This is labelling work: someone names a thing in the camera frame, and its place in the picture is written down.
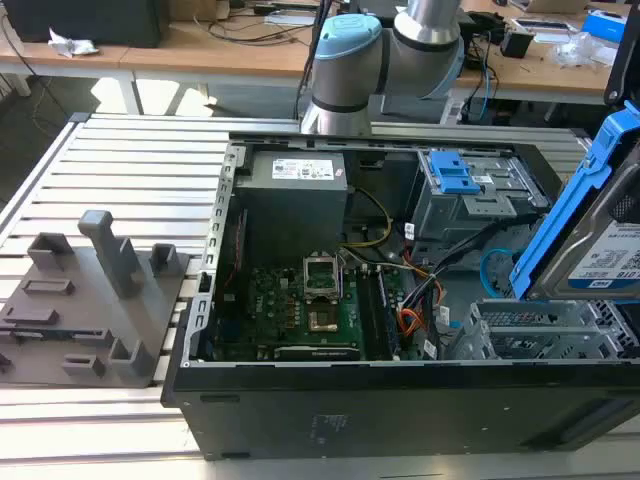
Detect black expansion slot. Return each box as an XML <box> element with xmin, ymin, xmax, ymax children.
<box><xmin>273</xmin><ymin>344</ymin><xmax>362</xmax><ymax>362</ymax></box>

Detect metal socket cover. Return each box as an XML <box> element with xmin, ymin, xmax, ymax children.
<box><xmin>303</xmin><ymin>254</ymin><xmax>341</xmax><ymax>304</ymax></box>

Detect blue hanging cable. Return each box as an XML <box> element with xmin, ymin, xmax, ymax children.
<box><xmin>478</xmin><ymin>42</ymin><xmax>501</xmax><ymax>123</ymax></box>

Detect blue plastic cage latch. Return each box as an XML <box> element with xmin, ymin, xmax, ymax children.
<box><xmin>428</xmin><ymin>149</ymin><xmax>482</xmax><ymax>196</ymax></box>

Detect black hanging cable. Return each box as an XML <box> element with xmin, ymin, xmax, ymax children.
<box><xmin>296</xmin><ymin>0</ymin><xmax>335</xmax><ymax>119</ymax></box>

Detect wooden desk with white legs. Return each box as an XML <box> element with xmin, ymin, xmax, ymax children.
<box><xmin>0</xmin><ymin>9</ymin><xmax>324</xmax><ymax>116</ymax></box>

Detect green motherboard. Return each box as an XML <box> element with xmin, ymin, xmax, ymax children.
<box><xmin>214</xmin><ymin>264</ymin><xmax>426</xmax><ymax>362</ymax></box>

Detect light blue disk wire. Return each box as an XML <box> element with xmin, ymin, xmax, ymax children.
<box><xmin>478</xmin><ymin>247</ymin><xmax>517</xmax><ymax>302</ymax></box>

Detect small black box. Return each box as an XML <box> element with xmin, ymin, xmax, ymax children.
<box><xmin>499</xmin><ymin>29</ymin><xmax>534</xmax><ymax>59</ymax></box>

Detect clear plastic bag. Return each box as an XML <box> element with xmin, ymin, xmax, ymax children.
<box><xmin>553</xmin><ymin>31</ymin><xmax>617</xmax><ymax>70</ymax></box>

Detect crumpled white paper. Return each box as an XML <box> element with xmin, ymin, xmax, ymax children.
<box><xmin>47</xmin><ymin>27</ymin><xmax>100</xmax><ymax>59</ymax></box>

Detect CPU socket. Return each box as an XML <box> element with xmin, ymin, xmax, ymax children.
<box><xmin>306</xmin><ymin>308</ymin><xmax>340</xmax><ymax>334</ymax></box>

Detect grey metal drive cage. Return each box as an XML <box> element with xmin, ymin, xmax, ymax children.
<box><xmin>407</xmin><ymin>148</ymin><xmax>554</xmax><ymax>252</ymax></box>

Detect orange and red wires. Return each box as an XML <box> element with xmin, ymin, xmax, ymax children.
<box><xmin>397</xmin><ymin>264</ymin><xmax>446</xmax><ymax>347</ymax></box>

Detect wooden desk with clutter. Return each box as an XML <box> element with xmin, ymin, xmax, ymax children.
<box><xmin>449</xmin><ymin>0</ymin><xmax>631</xmax><ymax>124</ymax></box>

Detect blue cardboard box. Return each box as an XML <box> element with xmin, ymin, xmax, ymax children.
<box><xmin>583</xmin><ymin>8</ymin><xmax>629</xmax><ymax>42</ymax></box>

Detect black RAM slot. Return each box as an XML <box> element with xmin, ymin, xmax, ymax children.
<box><xmin>375</xmin><ymin>269</ymin><xmax>402</xmax><ymax>359</ymax></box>
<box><xmin>355</xmin><ymin>269</ymin><xmax>384</xmax><ymax>361</ymax></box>

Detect metal disk bay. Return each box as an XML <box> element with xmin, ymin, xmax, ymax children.
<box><xmin>442</xmin><ymin>298</ymin><xmax>640</xmax><ymax>362</ymax></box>

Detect yellow and black wire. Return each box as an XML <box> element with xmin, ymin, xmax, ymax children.
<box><xmin>339</xmin><ymin>187</ymin><xmax>393</xmax><ymax>249</ymax></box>

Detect large black box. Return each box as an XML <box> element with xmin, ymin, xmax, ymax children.
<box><xmin>2</xmin><ymin>0</ymin><xmax>164</xmax><ymax>49</ymax></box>

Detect grey parts rack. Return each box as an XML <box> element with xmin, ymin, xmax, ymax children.
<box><xmin>0</xmin><ymin>209</ymin><xmax>192</xmax><ymax>389</ymax></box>

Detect black wire bundle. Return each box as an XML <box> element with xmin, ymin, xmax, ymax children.
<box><xmin>399</xmin><ymin>227</ymin><xmax>502</xmax><ymax>322</ymax></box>

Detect hard disk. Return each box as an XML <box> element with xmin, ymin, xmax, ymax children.
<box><xmin>508</xmin><ymin>99</ymin><xmax>640</xmax><ymax>302</ymax></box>

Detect black open PC case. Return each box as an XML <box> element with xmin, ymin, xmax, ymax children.
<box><xmin>159</xmin><ymin>130</ymin><xmax>640</xmax><ymax>461</ymax></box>

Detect grey power supply unit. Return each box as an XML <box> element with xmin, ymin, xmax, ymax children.
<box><xmin>233</xmin><ymin>149</ymin><xmax>349</xmax><ymax>257</ymax></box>

